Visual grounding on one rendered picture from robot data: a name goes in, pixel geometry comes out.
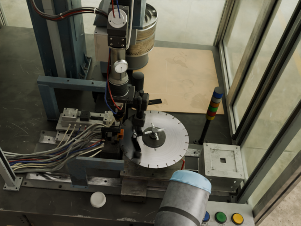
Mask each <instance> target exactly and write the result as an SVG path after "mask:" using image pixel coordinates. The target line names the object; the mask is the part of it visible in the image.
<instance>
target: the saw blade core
mask: <svg viewBox="0 0 301 226"><path fill-rule="evenodd" d="M158 112H159V113H158ZM144 113H145V114H146V119H145V124H144V127H142V132H143V131H144V130H145V129H146V128H148V127H152V125H151V123H153V124H154V126H155V127H158V128H160V129H165V131H164V132H165V135H166V139H165V142H164V143H163V144H162V145H161V146H158V147H151V146H148V145H146V144H145V143H144V142H143V140H142V136H139V137H137V135H136V132H132V126H133V125H132V120H134V116H135V114H134V115H132V116H130V117H129V118H128V119H127V120H126V121H125V122H124V123H123V125H122V126H121V129H124V132H123V135H119V144H120V148H121V150H122V152H123V153H124V154H125V155H126V156H127V157H128V158H129V159H130V160H131V161H132V162H134V163H136V164H138V165H140V166H143V167H147V168H148V165H149V168H154V169H157V168H164V167H167V166H171V165H173V164H175V163H177V162H178V161H179V160H178V159H177V158H179V159H181V158H182V157H183V156H184V155H185V153H186V151H187V149H188V145H189V144H188V143H189V137H188V133H187V130H186V128H185V127H184V125H183V124H182V123H181V122H180V121H179V120H178V119H177V118H175V117H174V116H172V115H170V114H168V113H165V112H161V111H156V110H151V111H150V110H147V111H144ZM166 114H167V115H166ZM185 135H186V136H185ZM121 138H122V139H121ZM126 152H127V153H126ZM139 162H140V164H139ZM166 164H167V165H166ZM157 165H158V166H157Z"/></svg>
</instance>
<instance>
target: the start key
mask: <svg viewBox="0 0 301 226"><path fill-rule="evenodd" d="M216 219H217V221H219V222H224V221H225V220H226V216H225V214H224V213H222V212H219V213H217V214H216Z"/></svg>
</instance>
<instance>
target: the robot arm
mask: <svg viewBox="0 0 301 226"><path fill-rule="evenodd" d="M169 181H170V182H169V185H168V187H167V190H166V192H165V195H164V197H163V200H162V203H161V205H160V208H159V210H158V213H157V215H156V217H155V222H154V226H201V223H202V222H203V220H204V218H205V214H206V206H207V202H208V198H209V195H210V193H211V183H210V182H209V180H208V179H207V178H205V177H203V176H202V175H200V174H198V173H195V172H193V171H189V170H178V171H176V172H174V173H173V175H172V177H171V179H170V180H169Z"/></svg>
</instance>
